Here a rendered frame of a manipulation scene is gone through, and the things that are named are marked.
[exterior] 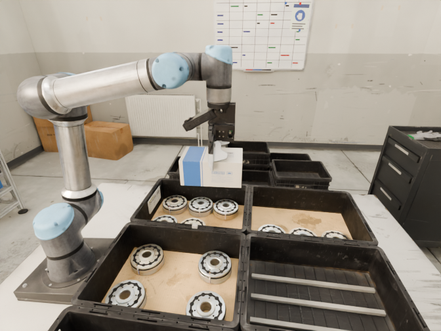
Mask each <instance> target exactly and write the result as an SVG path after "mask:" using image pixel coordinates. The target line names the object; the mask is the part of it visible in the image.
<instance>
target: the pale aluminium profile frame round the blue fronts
mask: <svg viewBox="0 0 441 331"><path fill-rule="evenodd" d="M0 170H1V173H0V177H2V176H3V177H4V179H5V182H6V183H2V185H3V188H1V190H0V204H9V205H8V206H6V207H5V208H3V209H2V210H1V211H0V218H2V217H3V216H4V215H6V214H7V213H8V212H10V211H11V210H13V209H14V208H15V207H16V206H17V208H18V209H21V210H20V211H18V214H24V213H26V212H27V211H28V209H23V208H24V207H25V206H24V203H23V201H22V199H21V197H20V194H19V192H18V189H17V187H16V185H15V183H14V180H13V178H12V176H11V173H10V171H9V169H8V167H7V164H6V162H5V159H4V157H3V155H2V153H1V150H0ZM8 192H10V193H11V195H12V198H1V197H2V196H4V195H5V194H6V193H8Z"/></svg>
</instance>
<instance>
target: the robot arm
mask: <svg viewBox="0 0 441 331"><path fill-rule="evenodd" d="M232 65H233V62H232V48H231V47H230V46H229V45H207V46H206V48H205V52H204V53H178V52H172V53H164V54H162V55H159V56H155V57H152V58H147V59H144V60H138V61H134V62H129V63H126V64H120V65H117V66H112V67H109V68H103V69H99V70H95V71H91V72H85V73H82V74H77V75H76V74H73V73H64V72H59V73H56V74H50V75H44V76H34V77H30V78H28V79H26V80H24V81H23V82H22V83H21V84H20V85H19V87H18V89H17V93H16V96H17V100H18V103H19V105H20V106H21V108H22V109H23V110H24V111H25V112H26V113H28V114H29V115H31V116H33V117H35V118H39V119H44V120H49V121H50V122H52V123H53V125H54V132H55V135H56V142H57V146H58V153H59V156H60V163H61V168H62V174H63V178H64V184H65V187H64V188H63V189H62V190H61V195H62V203H57V204H53V205H50V207H46V208H44V209H43V210H41V211H40V212H39V213H38V214H37V215H36V216H35V218H34V220H33V228H34V232H35V235H36V237H38V239H39V242H40V244H41V246H42V248H43V251H44V252H45V255H46V256H47V274H48V276H49V279H50V280H51V281H53V282H57V283H62V282H69V281H71V280H74V279H76V278H78V277H80V276H82V275H84V274H85V273H86V272H87V271H88V270H89V269H90V268H91V267H92V266H93V264H94V262H95V259H96V256H95V253H94V251H93V249H92V248H90V247H89V246H88V245H87V243H85V241H84V239H83V236H82V234H81V231H82V230H83V228H84V227H85V226H86V225H87V223H88V222H89V221H90V220H91V219H92V218H93V217H94V216H95V215H96V214H97V213H98V212H99V211H100V209H101V207H102V205H103V203H104V197H103V194H102V192H101V191H99V188H97V187H96V185H95V184H94V183H92V182H91V174H90V168H89V159H88V153H87V143H86V138H85V128H84V121H85V120H86V119H87V118H88V113H87V106H88V105H90V104H95V103H98V102H104V101H108V100H114V99H120V98H123V97H129V96H133V95H139V94H142V93H148V92H152V91H158V90H162V89H176V88H179V87H180V86H182V85H183V84H184V83H186V82H187V81H206V100H207V107H208V109H206V110H204V111H203V112H201V113H199V114H197V115H195V116H193V117H190V118H188V119H186V120H185V121H184V123H183V125H182V126H183V128H184V129H185V131H190V130H193V129H194V128H195V127H197V126H199V125H201V124H203V123H205V122H206V121H208V139H209V140H208V165H209V168H210V170H211V171H213V162H217V161H220V160H225V159H227V157H228V154H227V152H225V151H223V150H222V149H221V145H223V144H228V143H230V142H234V135H235V115H236V102H231V100H232ZM221 110H222V111H221ZM232 138H233V139H232Z"/></svg>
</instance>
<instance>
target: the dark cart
mask: <svg viewBox="0 0 441 331"><path fill-rule="evenodd" d="M430 130H431V131H432V133H436V132H438V133H439V134H441V127H427V126H399V125H390V126H389V127H388V131H387V134H386V137H385V141H384V143H383V147H382V149H381V153H380V156H379V159H378V162H377V166H376V168H375V172H374V174H373V179H372V181H371V184H370V187H369V191H368V194H372V195H376V197H377V198H378V199H379V200H380V202H381V203H382V204H383V205H384V207H386V208H387V210H388V211H389V212H390V214H391V215H392V216H393V217H394V218H395V220H397V222H398V223H399V224H400V225H401V227H402V228H403V229H404V230H405V231H406V232H407V233H408V235H409V236H410V237H411V239H412V240H413V241H414V242H415V243H416V244H417V245H418V246H419V247H425V248H441V141H430V140H423V139H412V138H411V137H409V136H408V135H415V134H416V133H417V132H418V131H424V133H426V132H429V131H430Z"/></svg>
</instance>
